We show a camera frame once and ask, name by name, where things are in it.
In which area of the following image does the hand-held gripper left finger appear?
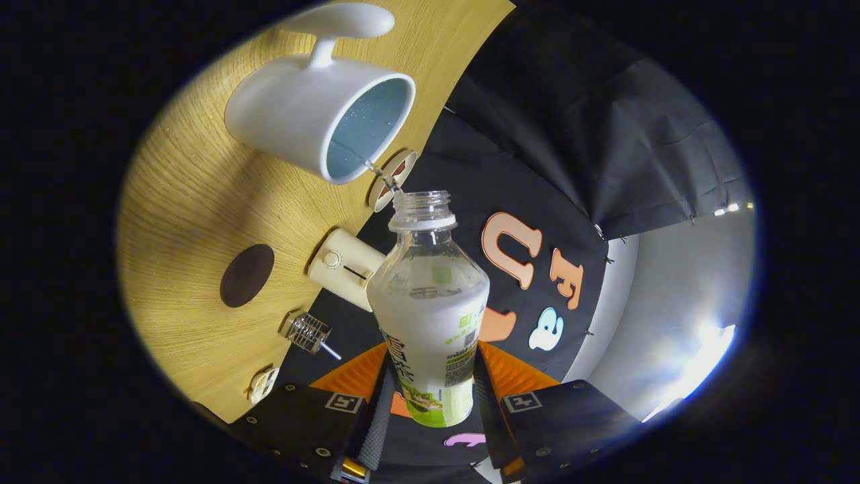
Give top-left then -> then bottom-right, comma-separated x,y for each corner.
225,341 -> 396,483

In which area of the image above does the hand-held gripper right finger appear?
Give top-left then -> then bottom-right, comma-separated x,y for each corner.
474,339 -> 640,479

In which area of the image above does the clear juice bottle green label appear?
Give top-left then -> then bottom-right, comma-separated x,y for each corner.
366,190 -> 491,428

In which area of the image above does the dark round coaster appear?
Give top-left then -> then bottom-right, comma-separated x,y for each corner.
220,243 -> 275,309

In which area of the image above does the white cup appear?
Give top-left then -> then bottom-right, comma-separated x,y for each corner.
224,2 -> 417,185

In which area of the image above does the white divided dish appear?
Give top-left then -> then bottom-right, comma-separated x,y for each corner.
246,367 -> 280,404

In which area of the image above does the white toaster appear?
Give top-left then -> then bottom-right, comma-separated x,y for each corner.
308,228 -> 387,313

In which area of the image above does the large ceiling light panel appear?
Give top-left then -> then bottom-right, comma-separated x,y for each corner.
642,325 -> 736,423

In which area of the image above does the white round plate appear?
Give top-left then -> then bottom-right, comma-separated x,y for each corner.
367,148 -> 419,213

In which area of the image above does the wooden table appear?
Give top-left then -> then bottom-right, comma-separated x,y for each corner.
116,0 -> 517,424

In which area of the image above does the metal wire holder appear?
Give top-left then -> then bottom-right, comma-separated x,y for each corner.
279,311 -> 333,354

